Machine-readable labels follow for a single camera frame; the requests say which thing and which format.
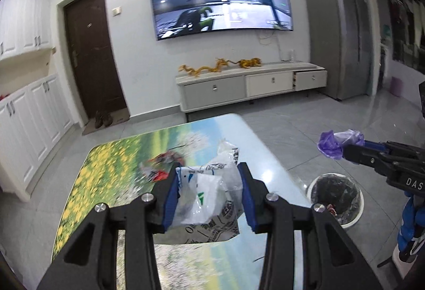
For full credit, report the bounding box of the purple plastic bag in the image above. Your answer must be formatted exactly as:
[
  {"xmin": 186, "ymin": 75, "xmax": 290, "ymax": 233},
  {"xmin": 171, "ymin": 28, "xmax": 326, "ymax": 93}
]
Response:
[{"xmin": 317, "ymin": 129, "xmax": 365, "ymax": 160}]

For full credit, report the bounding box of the clear white plastic bag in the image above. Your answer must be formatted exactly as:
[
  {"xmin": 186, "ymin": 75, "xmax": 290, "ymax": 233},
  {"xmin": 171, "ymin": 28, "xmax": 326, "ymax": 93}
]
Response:
[{"xmin": 154, "ymin": 140, "xmax": 243, "ymax": 245}]

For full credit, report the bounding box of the white trash bin black liner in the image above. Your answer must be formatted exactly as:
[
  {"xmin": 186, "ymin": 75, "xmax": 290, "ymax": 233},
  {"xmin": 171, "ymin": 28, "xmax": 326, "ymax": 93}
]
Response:
[{"xmin": 306, "ymin": 173, "xmax": 364, "ymax": 230}]

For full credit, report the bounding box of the small purple bin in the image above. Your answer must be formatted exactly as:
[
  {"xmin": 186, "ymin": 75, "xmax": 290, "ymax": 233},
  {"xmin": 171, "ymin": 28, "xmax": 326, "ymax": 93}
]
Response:
[{"xmin": 389, "ymin": 76, "xmax": 403, "ymax": 97}]

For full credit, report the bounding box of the colourful crumpled snack wrapper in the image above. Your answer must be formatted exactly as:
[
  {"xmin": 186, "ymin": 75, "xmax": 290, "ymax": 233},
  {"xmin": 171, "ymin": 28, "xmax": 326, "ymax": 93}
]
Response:
[{"xmin": 139, "ymin": 150, "xmax": 185, "ymax": 182}]

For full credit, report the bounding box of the grey refrigerator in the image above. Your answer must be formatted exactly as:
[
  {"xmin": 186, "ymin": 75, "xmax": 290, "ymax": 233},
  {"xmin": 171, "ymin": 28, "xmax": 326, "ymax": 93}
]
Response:
[{"xmin": 306, "ymin": 0, "xmax": 373, "ymax": 101}]

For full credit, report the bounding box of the pair of dark shoes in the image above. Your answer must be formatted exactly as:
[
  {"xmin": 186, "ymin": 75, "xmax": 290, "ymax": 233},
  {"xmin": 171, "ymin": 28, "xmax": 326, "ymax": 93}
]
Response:
[{"xmin": 94, "ymin": 111, "xmax": 113, "ymax": 129}]

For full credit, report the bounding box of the brown door mat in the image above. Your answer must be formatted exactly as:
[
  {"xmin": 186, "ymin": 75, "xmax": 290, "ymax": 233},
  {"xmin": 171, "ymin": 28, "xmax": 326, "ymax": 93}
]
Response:
[{"xmin": 82, "ymin": 108, "xmax": 130, "ymax": 135}]

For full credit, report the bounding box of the white shoe cabinet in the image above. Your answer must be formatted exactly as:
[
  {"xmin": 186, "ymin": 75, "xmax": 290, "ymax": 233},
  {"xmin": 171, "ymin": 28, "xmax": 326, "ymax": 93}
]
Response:
[{"xmin": 1, "ymin": 0, "xmax": 73, "ymax": 202}]

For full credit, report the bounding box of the golden dragon ornament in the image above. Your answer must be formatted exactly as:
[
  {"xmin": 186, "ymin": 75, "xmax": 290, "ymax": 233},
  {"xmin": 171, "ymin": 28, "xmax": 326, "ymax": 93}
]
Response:
[{"xmin": 178, "ymin": 57, "xmax": 262, "ymax": 77}]

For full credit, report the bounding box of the white tv cabinet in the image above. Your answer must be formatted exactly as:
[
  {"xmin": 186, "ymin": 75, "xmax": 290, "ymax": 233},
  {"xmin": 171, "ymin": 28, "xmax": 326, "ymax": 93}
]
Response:
[{"xmin": 176, "ymin": 62, "xmax": 328, "ymax": 113}]

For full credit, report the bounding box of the dark brown entrance door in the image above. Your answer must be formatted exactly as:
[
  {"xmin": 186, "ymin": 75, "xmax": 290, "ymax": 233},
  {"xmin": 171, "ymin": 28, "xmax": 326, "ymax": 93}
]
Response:
[{"xmin": 63, "ymin": 0, "xmax": 127, "ymax": 119}]

